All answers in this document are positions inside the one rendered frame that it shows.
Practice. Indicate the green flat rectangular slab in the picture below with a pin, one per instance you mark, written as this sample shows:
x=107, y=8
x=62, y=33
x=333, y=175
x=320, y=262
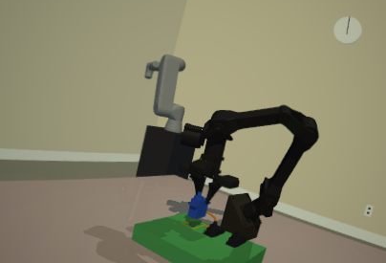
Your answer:
x=182, y=239

